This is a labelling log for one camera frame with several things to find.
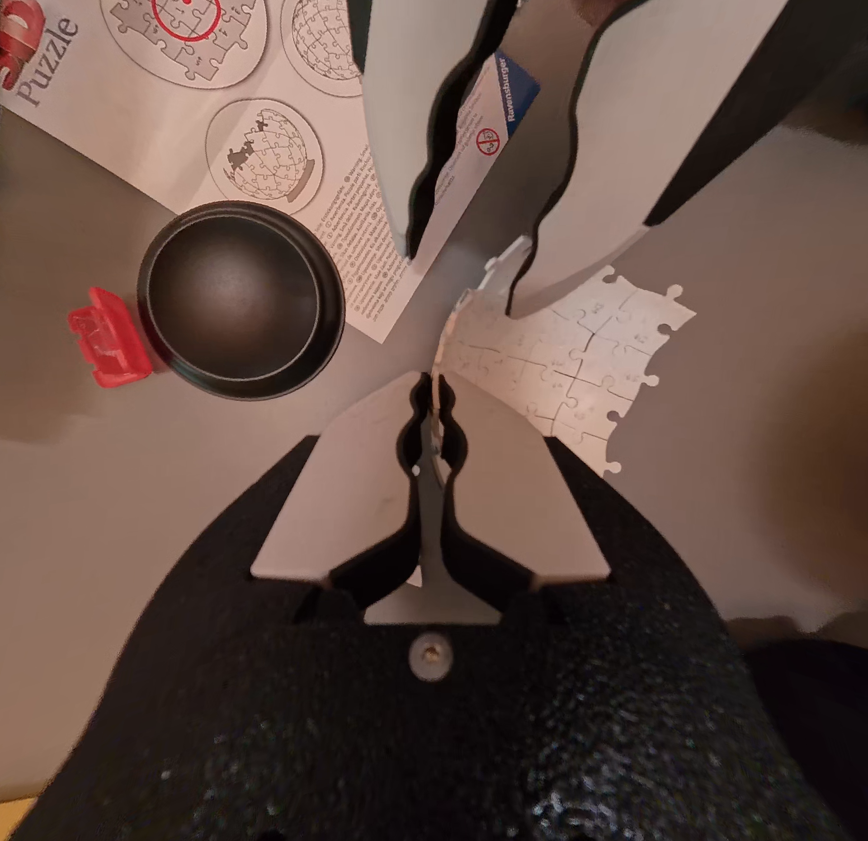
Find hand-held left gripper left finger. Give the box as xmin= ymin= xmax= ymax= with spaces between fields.
xmin=250 ymin=371 xmax=433 ymax=609

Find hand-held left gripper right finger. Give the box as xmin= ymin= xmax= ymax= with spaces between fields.
xmin=434 ymin=372 xmax=613 ymax=609

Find red plastic clip part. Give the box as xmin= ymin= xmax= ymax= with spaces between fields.
xmin=67 ymin=286 xmax=154 ymax=388

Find curved assembled white puzzle section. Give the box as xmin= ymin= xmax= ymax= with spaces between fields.
xmin=417 ymin=234 xmax=698 ymax=479

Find printed instruction sheet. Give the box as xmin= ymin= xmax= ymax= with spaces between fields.
xmin=0 ymin=0 xmax=543 ymax=345

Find person's torso in black clothing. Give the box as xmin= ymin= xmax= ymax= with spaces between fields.
xmin=736 ymin=634 xmax=868 ymax=841

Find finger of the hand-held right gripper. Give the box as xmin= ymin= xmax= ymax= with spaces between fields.
xmin=349 ymin=0 xmax=524 ymax=263
xmin=504 ymin=0 xmax=800 ymax=321

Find yellow plastic bin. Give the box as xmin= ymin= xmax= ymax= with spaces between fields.
xmin=0 ymin=795 xmax=43 ymax=841

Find black round ball stand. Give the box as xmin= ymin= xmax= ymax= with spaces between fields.
xmin=137 ymin=200 xmax=347 ymax=400

